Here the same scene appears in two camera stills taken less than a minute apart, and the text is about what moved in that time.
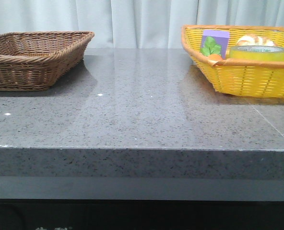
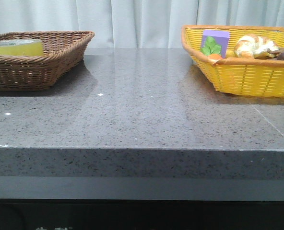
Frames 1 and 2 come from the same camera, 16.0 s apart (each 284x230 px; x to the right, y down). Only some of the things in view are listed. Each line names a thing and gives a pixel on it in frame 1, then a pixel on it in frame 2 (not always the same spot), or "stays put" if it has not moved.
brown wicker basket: x=31 y=61 stays put
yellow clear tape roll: x=260 y=53 → x=16 y=47
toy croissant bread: x=253 y=40 stays put
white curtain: x=135 y=24 stays put
